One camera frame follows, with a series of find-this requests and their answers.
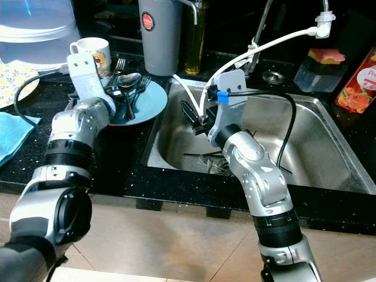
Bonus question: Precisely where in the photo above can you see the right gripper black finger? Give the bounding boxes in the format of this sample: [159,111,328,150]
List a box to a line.
[181,99,203,127]

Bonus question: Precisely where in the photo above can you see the silver metal spoon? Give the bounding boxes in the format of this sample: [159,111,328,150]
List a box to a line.
[117,72,143,118]

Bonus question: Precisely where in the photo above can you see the metal kitchen faucet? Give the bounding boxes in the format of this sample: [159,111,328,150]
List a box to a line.
[244,0,330,74]

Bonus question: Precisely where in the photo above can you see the light blue plate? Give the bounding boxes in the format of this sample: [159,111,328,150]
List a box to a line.
[94,76,168,125]

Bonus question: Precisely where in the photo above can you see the white cartoon cat mug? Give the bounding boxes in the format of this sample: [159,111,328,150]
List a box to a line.
[69,37,111,77]

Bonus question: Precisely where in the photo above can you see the yellow oil glass bottle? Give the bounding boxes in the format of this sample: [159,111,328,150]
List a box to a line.
[182,0,206,76]

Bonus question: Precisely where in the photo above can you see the grey water jug red logo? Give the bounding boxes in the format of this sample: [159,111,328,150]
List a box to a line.
[138,0,199,77]

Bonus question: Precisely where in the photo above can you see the white tape strip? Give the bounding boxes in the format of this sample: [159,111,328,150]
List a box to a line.
[248,40,262,56]

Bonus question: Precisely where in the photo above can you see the floral patterned plate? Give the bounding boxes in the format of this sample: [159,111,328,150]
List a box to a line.
[0,63,41,109]

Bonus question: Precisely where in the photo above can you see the blue cloth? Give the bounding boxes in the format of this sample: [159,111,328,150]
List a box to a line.
[0,112,42,166]

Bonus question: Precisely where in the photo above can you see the clear plastic food cover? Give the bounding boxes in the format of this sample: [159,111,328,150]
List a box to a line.
[0,0,80,71]

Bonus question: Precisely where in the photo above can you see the stainless steel sink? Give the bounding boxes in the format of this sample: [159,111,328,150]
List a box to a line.
[144,78,376,194]

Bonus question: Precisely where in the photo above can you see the pink yellow sponge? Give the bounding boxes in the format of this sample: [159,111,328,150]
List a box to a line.
[307,48,346,64]

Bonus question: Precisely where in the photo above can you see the peach dish soap bottle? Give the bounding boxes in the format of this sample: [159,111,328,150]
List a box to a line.
[335,48,376,114]

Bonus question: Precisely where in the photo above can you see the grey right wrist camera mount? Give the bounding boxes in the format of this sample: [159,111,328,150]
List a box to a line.
[209,69,247,147]

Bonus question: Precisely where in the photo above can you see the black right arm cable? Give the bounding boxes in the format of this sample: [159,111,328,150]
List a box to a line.
[217,89,297,171]

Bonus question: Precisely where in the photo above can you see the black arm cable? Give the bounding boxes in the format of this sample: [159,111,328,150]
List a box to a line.
[14,72,71,118]
[217,89,297,171]

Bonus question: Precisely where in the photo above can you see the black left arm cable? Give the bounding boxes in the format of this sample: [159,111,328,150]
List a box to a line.
[14,72,71,118]

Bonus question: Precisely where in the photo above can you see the white flexible hose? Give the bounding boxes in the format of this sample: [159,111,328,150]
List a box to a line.
[172,11,337,112]

